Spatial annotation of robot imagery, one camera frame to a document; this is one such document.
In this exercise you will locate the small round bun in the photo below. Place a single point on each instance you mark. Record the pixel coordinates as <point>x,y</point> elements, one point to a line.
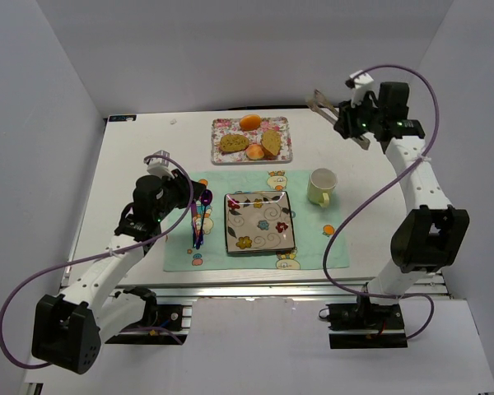
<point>254,152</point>

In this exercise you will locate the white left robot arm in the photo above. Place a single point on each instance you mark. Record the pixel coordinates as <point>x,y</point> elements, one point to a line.
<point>70,328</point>

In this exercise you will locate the mint cartoon placemat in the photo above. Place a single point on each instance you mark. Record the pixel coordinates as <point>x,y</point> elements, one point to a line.
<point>313,225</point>

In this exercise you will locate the floral rectangular tray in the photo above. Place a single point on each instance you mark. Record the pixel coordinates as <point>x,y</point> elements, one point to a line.
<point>231,126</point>

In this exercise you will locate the purple spoon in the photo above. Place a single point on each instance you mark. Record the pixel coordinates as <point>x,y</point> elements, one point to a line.
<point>208,223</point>
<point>206,200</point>

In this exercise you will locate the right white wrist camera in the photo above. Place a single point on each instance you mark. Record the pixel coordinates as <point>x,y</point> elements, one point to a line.
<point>359,83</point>

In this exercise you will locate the orange round bun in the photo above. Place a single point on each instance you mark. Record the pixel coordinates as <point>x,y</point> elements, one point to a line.
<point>250,122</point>

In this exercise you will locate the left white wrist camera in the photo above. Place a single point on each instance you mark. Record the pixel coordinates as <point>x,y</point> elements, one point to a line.
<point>157,164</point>

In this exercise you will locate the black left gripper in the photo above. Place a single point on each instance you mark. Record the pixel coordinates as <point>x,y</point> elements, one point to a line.
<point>193,191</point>

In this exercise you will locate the left corner table label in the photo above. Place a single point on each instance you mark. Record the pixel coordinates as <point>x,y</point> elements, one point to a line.
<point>122,118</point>

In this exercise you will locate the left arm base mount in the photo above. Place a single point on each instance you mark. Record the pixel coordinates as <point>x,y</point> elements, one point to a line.
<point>147,320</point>

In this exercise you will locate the purple spoon lower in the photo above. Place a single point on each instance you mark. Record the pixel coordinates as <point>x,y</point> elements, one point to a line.
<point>208,223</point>

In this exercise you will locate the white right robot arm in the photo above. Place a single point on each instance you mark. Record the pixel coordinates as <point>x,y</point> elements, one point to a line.
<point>430,236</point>

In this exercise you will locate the square floral ceramic plate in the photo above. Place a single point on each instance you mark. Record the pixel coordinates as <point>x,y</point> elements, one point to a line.
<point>258,222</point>

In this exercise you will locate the purple spoon upper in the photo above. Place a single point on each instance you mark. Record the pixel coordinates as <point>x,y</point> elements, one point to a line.
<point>206,200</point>

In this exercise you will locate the iridescent table knife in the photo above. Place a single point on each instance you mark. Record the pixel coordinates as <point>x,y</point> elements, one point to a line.
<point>194,224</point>

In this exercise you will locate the herb bread slice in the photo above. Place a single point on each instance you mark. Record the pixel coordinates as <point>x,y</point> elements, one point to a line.
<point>271,143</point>
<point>231,143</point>

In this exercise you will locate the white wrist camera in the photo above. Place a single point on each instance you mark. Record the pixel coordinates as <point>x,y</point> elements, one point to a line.
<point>157,164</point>
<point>359,83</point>

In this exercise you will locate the light green mug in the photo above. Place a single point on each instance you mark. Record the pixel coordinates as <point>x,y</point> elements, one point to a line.
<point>321,185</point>

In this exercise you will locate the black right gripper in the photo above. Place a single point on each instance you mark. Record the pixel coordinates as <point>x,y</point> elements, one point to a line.
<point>347,122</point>

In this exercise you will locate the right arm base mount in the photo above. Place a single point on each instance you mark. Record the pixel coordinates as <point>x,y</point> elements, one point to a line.
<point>363,325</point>

